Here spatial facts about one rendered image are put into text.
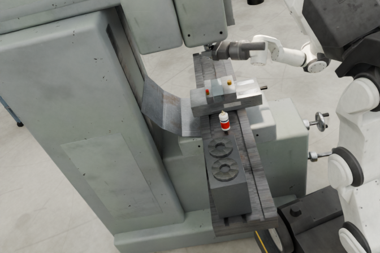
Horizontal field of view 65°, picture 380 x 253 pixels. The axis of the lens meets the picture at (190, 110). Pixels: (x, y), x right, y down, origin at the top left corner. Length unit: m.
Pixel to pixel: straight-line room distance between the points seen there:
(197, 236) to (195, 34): 1.28
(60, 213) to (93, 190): 1.02
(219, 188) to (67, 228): 1.82
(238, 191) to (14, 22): 1.04
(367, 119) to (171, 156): 1.00
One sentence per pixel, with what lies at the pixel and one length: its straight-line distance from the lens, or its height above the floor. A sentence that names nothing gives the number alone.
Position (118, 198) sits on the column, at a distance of 1.81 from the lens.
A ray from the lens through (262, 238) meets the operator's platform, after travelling 1.69.
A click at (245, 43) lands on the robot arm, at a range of 1.29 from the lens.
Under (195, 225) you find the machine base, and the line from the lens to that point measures 2.00.
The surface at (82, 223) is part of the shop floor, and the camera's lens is 2.59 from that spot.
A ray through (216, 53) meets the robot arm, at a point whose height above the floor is 1.25.
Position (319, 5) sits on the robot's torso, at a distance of 0.90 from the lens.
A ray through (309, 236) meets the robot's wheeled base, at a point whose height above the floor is 0.57.
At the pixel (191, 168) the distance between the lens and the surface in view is 1.69.
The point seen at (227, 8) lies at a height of 1.42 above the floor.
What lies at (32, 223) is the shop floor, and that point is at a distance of 2.86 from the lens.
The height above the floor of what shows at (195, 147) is 0.79.
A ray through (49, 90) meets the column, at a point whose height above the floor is 1.34.
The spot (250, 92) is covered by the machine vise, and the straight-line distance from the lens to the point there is 1.48.
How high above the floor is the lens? 1.92
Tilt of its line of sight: 39 degrees down
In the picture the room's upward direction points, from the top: 16 degrees counter-clockwise
